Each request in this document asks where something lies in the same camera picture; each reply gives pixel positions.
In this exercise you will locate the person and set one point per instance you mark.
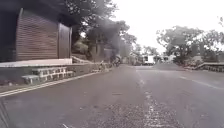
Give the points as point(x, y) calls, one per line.
point(117, 61)

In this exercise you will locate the row of trees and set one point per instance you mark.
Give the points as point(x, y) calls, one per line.
point(103, 36)

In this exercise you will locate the white vehicle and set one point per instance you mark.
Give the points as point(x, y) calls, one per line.
point(148, 59)

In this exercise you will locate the concrete block steps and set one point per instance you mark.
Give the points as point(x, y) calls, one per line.
point(46, 74)

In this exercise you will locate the large tree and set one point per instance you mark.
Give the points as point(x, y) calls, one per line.
point(181, 41)

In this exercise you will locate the brown slatted building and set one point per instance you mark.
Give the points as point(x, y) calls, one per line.
point(36, 36)

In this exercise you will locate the low stone wall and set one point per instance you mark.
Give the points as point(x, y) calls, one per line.
point(20, 70)

